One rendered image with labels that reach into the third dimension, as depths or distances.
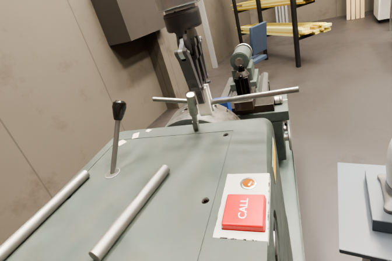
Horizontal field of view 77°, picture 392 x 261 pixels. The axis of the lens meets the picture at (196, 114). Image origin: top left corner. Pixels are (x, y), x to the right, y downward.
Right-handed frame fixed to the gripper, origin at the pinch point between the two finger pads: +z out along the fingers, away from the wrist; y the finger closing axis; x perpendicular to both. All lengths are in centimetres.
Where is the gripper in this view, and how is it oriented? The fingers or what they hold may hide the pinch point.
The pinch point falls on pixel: (204, 99)
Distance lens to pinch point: 57.9
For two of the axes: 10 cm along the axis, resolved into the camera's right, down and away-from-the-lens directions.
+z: 2.5, 8.8, 4.1
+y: 2.7, -4.7, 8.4
